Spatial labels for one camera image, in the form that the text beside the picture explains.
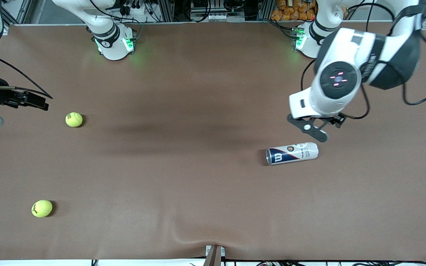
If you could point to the yellow tennis ball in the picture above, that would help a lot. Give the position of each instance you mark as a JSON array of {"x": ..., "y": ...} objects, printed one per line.
[
  {"x": 74, "y": 119},
  {"x": 41, "y": 208}
]

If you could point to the aluminium frame post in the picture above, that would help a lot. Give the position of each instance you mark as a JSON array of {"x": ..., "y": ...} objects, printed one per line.
[
  {"x": 165, "y": 11},
  {"x": 264, "y": 9}
]

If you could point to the white blue tennis ball can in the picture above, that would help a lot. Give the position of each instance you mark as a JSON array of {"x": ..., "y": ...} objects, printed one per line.
[{"x": 294, "y": 153}]

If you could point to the metal table clamp bracket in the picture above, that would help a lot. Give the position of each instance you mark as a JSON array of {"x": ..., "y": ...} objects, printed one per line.
[{"x": 213, "y": 256}]

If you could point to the white electrical connector block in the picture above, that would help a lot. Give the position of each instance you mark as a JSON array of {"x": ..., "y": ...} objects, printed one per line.
[{"x": 209, "y": 17}]

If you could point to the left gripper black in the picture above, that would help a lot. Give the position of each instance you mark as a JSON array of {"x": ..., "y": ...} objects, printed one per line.
[{"x": 338, "y": 120}]

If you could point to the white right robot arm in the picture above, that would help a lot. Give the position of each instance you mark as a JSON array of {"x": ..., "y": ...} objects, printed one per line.
[{"x": 113, "y": 48}]

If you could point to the brown table mat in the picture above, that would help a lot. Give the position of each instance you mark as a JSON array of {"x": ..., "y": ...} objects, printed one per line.
[{"x": 198, "y": 203}]

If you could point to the orange objects pile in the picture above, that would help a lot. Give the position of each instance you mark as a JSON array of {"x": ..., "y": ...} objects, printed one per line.
[{"x": 290, "y": 13}]

